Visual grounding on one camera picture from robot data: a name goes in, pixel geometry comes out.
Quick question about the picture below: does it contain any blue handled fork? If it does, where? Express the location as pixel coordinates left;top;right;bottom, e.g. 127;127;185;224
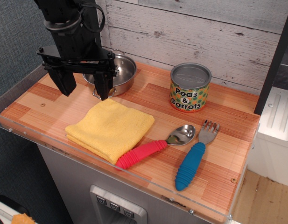
175;120;220;191

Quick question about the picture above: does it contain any orange object bottom left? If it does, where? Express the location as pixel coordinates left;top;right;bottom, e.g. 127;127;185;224
11;213;35;224

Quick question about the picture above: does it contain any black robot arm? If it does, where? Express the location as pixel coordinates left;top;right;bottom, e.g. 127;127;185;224
36;0;117;100

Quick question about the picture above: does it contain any silver dispenser button panel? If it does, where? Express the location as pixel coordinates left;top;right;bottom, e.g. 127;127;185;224
90;185;148;224

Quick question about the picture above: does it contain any black vertical post right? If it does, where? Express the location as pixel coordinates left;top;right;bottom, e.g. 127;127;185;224
254;16;288;115

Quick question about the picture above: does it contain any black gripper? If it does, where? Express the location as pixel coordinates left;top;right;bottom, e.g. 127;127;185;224
37;22;117;101

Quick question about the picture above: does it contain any red handled spoon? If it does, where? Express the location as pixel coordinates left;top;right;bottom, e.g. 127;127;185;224
115;125;196;169

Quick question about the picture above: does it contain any yellow folded rag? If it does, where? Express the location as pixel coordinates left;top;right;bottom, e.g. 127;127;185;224
65;99;155;165

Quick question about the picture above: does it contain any clear acrylic guard rail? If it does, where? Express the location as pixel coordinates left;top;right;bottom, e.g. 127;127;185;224
0;63;260;224

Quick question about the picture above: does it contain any peas and carrots can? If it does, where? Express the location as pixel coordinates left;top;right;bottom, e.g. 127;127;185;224
169;63;212;112

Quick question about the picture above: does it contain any grey toy fridge cabinet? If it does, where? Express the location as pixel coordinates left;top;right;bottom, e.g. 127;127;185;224
38;145;206;224

